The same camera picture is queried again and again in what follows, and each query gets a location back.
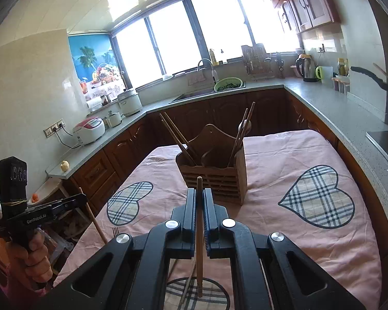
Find steel spoon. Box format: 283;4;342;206
237;120;252;136

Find chrome kitchen faucet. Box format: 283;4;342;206
197;58;218;86

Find person's left hand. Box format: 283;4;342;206
6;230;53;289

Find left steel fork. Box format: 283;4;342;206
113;227;120;238

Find wooden chopstick on cloth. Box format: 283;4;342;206
178;261;197;305

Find yellow fruit on counter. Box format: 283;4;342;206
60;160;70;172

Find pink heart-pattern tablecloth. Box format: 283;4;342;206
56;130;382;309

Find pink white rice cooker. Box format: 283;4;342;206
73;117;106;145

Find wooden utensil holder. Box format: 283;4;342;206
175;124;247;205

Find small white pot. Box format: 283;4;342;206
106;111;122;128

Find lower dark wooden cabinets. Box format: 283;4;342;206
62;87;388;262

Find white tall cooker pot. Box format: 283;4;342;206
117;88;142;117

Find tropical fruit poster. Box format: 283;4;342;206
68;34;125;102

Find green colander in sink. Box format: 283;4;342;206
214;77;243;92

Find spice jar rack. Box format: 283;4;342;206
332;76;350;95

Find dish drying rack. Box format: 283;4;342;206
241;43;274;80

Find steel electric kettle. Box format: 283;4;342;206
296;54;319;83

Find yellow bottle on windowsill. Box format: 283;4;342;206
209;48;218;66

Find condiment bottles group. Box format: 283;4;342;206
337;57;349;76

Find wall power outlet strip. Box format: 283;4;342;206
43;119;66;138

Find green handled white pitcher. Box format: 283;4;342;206
315;66;333;86

